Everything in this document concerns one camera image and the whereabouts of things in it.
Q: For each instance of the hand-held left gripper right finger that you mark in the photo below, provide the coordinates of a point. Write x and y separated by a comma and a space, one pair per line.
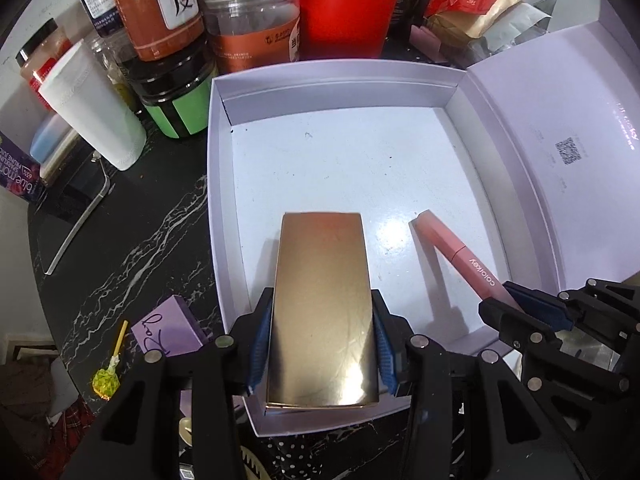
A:
386, 355

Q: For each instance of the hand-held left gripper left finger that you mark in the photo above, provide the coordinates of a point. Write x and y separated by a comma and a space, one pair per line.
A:
261, 350

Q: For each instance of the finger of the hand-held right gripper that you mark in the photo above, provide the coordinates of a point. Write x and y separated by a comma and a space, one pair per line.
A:
542, 306
505, 317

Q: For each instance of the gold cardboard box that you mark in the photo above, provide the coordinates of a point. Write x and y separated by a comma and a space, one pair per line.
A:
320, 310

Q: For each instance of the pink lip gloss tube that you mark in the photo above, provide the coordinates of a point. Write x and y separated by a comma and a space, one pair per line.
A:
450, 250

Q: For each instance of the small purple cosmetics box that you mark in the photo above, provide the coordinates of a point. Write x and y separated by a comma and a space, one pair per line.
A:
167, 327

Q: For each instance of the lollipop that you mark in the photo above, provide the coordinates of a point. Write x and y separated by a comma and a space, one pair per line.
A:
106, 382

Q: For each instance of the lavender gift box with lid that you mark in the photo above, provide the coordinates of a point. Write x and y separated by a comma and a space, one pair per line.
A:
350, 160

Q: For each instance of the red plaid cloth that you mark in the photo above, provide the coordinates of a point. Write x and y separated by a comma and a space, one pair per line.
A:
65, 430

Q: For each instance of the brown cloth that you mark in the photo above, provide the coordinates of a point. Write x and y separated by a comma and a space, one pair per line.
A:
25, 380

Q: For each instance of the black jar with green label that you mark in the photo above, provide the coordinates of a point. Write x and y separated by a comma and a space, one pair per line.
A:
175, 110

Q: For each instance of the gold paper packet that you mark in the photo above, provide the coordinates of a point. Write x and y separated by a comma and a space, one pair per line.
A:
480, 25

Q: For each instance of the small pink box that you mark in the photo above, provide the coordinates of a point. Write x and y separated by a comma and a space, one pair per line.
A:
425, 39

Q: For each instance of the purple drink can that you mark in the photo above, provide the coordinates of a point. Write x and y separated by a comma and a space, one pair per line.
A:
20, 180

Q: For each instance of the white cylindrical tube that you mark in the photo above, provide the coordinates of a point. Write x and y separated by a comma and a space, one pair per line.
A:
90, 105

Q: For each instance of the clear jar with yellowish contents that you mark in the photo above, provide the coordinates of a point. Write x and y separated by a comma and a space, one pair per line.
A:
112, 67

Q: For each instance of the clear jar with orange label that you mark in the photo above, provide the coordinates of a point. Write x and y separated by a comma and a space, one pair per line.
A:
250, 30

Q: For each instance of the red canister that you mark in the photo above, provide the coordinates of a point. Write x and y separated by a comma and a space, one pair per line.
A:
350, 10

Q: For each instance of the clear jar of orange-brown peel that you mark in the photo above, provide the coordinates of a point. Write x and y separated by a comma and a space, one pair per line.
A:
150, 10

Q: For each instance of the spice jar with red label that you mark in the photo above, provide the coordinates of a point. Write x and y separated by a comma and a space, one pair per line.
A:
40, 65

